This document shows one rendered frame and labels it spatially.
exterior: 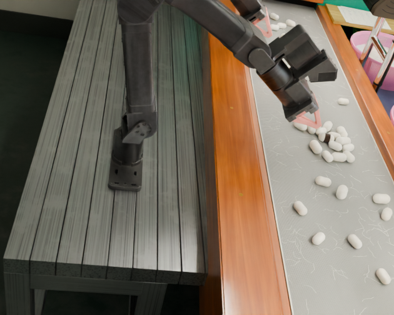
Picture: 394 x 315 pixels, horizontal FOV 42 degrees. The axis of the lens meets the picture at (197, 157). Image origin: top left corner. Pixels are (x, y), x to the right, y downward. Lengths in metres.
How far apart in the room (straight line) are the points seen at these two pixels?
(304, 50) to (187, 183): 0.37
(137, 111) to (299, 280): 0.45
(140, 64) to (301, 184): 0.42
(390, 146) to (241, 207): 0.48
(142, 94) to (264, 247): 0.38
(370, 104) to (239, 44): 0.56
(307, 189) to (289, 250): 0.19
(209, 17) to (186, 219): 0.40
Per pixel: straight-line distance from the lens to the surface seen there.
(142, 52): 0.98
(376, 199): 1.14
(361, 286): 0.97
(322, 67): 1.07
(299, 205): 1.03
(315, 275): 0.94
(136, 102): 1.03
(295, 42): 1.04
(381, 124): 1.38
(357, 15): 1.99
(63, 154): 1.16
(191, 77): 1.50
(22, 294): 1.04
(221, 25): 0.97
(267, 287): 0.86
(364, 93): 1.49
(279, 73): 1.05
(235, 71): 1.39
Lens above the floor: 1.41
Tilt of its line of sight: 38 degrees down
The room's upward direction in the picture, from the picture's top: 14 degrees clockwise
